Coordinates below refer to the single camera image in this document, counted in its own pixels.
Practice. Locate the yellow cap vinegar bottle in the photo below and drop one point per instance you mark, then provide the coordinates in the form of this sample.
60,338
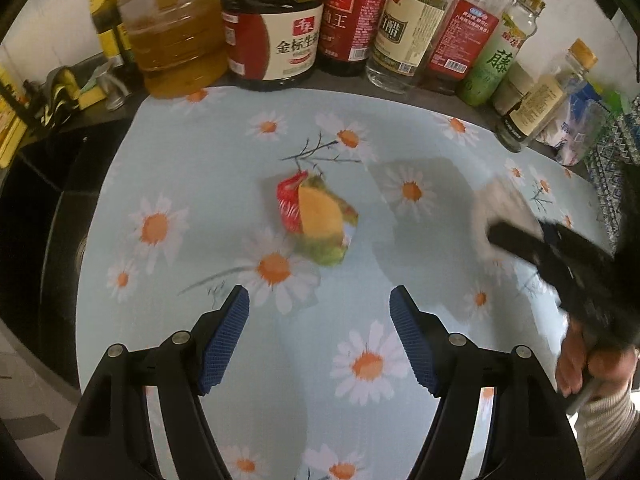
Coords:
405,30

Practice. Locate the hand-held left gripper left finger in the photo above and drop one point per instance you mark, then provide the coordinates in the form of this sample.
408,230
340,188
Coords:
225,342

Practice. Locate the red label soy sauce bottle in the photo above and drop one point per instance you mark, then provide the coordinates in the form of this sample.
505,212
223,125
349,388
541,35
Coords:
350,20

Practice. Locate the small glass jar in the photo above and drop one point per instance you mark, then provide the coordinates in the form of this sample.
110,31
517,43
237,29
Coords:
517,85

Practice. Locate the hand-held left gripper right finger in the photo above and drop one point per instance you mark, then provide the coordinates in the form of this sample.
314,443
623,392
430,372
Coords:
415,342

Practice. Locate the green label sauce bottle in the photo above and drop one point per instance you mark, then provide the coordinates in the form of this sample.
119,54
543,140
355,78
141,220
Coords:
105,20

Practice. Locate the person's right forearm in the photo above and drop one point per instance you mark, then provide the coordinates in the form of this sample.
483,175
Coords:
610,435

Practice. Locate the metal soap dispenser pump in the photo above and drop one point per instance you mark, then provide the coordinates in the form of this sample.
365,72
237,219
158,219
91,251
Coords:
115,92

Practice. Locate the clear bottle with red label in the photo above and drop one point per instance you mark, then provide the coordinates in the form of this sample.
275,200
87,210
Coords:
460,40

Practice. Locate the white and blue bag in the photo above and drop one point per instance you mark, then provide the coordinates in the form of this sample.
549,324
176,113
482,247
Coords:
575,130

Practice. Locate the person's right hand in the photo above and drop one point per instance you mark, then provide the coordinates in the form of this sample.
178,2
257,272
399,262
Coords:
570,365

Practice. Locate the small beige label bottle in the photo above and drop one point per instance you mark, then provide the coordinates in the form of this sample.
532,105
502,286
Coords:
535,105

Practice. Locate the yellow dish soap bottle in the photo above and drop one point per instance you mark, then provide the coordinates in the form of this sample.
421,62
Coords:
7,130

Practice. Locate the green bag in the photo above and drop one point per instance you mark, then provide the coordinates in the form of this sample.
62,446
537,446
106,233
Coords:
612,97

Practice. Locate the yellow green sponge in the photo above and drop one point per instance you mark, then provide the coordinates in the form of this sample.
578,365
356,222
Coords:
92,92

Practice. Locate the clear cooking oil jug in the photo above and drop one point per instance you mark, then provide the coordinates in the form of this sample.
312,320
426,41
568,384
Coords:
175,50

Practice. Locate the large white tissue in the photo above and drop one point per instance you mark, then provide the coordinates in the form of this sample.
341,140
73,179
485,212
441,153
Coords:
500,205

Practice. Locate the blue daisy print tablecloth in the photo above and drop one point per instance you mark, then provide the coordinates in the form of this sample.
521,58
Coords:
200,160

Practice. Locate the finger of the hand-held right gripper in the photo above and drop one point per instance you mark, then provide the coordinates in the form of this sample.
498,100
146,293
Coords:
525,247
575,250

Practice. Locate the red yellow snack wrapper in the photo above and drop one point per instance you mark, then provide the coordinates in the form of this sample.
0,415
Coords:
315,215

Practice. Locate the black and yellow dishcloth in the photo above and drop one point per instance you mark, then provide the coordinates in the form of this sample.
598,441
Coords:
55,95

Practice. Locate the green label oil bottle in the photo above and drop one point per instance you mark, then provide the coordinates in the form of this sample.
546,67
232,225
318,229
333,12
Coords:
487,70

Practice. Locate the dark soy sauce jug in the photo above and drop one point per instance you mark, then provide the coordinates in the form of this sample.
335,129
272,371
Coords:
270,45

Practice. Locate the blue patterned cloth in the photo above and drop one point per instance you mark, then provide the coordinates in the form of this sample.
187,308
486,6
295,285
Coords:
615,160

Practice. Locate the black kitchen sink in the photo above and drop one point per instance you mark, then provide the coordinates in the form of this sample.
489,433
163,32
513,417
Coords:
45,200

